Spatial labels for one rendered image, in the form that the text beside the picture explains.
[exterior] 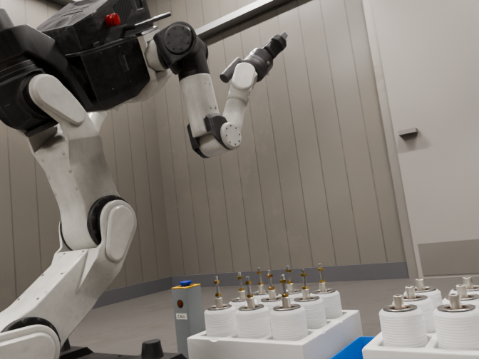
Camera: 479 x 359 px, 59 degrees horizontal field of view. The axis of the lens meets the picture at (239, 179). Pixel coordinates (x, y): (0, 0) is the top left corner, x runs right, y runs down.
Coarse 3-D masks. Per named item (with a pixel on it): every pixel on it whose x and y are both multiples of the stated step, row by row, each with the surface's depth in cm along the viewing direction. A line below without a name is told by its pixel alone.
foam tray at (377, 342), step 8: (376, 336) 103; (432, 336) 98; (368, 344) 97; (376, 344) 96; (432, 344) 92; (368, 352) 94; (376, 352) 93; (384, 352) 92; (392, 352) 91; (400, 352) 90; (408, 352) 89; (416, 352) 88; (424, 352) 88; (432, 352) 87; (440, 352) 86; (448, 352) 85; (456, 352) 85; (464, 352) 84; (472, 352) 84
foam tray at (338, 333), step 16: (336, 320) 125; (352, 320) 130; (192, 336) 127; (208, 336) 124; (272, 336) 116; (320, 336) 112; (336, 336) 119; (352, 336) 128; (192, 352) 124; (208, 352) 121; (224, 352) 118; (240, 352) 114; (256, 352) 112; (272, 352) 109; (288, 352) 106; (304, 352) 104; (320, 352) 110; (336, 352) 118
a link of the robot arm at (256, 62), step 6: (234, 60) 139; (240, 60) 139; (246, 60) 137; (252, 60) 136; (258, 60) 136; (228, 66) 138; (234, 66) 137; (258, 66) 136; (264, 66) 138; (222, 72) 136; (228, 72) 136; (258, 72) 137; (264, 72) 138; (222, 78) 137; (228, 78) 136; (258, 78) 140; (252, 84) 137
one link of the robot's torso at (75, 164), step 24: (48, 96) 97; (72, 96) 102; (72, 120) 101; (48, 144) 108; (72, 144) 101; (96, 144) 108; (48, 168) 107; (72, 168) 102; (96, 168) 108; (72, 192) 105; (96, 192) 107; (72, 216) 106; (96, 216) 104; (72, 240) 107; (96, 240) 103
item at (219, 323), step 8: (208, 312) 126; (216, 312) 124; (224, 312) 124; (232, 312) 126; (208, 320) 125; (216, 320) 124; (224, 320) 124; (232, 320) 126; (208, 328) 125; (216, 328) 124; (224, 328) 124; (232, 328) 125; (216, 336) 124; (224, 336) 123
